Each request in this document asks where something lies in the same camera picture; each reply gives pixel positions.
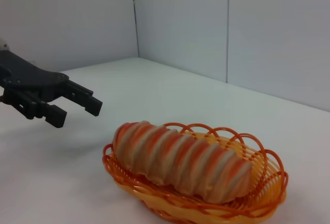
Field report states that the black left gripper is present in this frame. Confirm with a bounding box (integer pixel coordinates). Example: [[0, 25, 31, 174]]
[[0, 50, 103, 129]]

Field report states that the orange striped bread loaf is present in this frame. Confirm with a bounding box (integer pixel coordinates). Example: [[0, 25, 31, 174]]
[[112, 120, 253, 204]]

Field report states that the orange woven plastic basket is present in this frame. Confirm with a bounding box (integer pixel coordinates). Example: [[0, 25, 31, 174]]
[[102, 123, 289, 224]]

